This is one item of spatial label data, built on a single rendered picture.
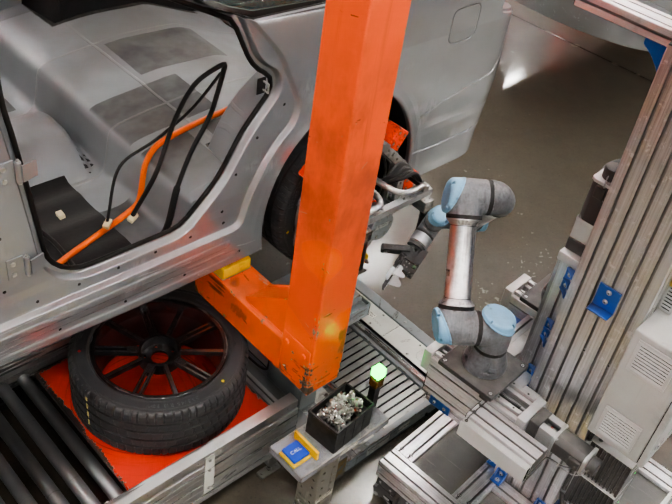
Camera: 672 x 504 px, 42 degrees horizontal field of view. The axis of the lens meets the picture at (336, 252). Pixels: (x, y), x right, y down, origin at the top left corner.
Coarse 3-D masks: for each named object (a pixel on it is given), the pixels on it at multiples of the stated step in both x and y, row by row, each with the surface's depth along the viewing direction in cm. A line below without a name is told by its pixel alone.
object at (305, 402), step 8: (264, 368) 374; (272, 368) 365; (272, 376) 367; (280, 376) 362; (280, 384) 365; (288, 384) 360; (288, 392) 362; (296, 392) 357; (312, 392) 353; (304, 400) 360; (312, 400) 366; (304, 408) 364
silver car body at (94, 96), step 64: (0, 0) 395; (64, 0) 390; (128, 0) 413; (192, 0) 260; (256, 0) 269; (320, 0) 287; (448, 0) 330; (0, 64) 392; (64, 64) 369; (128, 64) 372; (192, 64) 378; (256, 64) 283; (448, 64) 353; (0, 128) 232; (64, 128) 365; (128, 128) 340; (192, 128) 342; (256, 128) 298; (448, 128) 381; (0, 192) 240; (64, 192) 339; (128, 192) 340; (192, 192) 316; (256, 192) 313; (0, 256) 252; (64, 256) 305; (128, 256) 292; (192, 256) 308; (0, 320) 267; (64, 320) 283
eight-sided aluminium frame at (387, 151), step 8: (384, 144) 335; (384, 152) 339; (392, 152) 343; (392, 160) 346; (400, 160) 350; (392, 184) 365; (400, 184) 361; (384, 192) 367; (384, 200) 369; (392, 200) 365; (296, 216) 332; (296, 224) 334
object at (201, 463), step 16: (288, 400) 327; (256, 416) 320; (272, 416) 321; (288, 416) 330; (224, 432) 312; (240, 432) 313; (256, 432) 321; (272, 432) 328; (208, 448) 306; (224, 448) 310; (240, 448) 318; (176, 464) 299; (192, 464) 300; (208, 464) 307; (144, 480) 293; (160, 480) 294; (176, 480) 299; (192, 480) 306; (208, 480) 313; (128, 496) 288; (144, 496) 290; (160, 496) 297
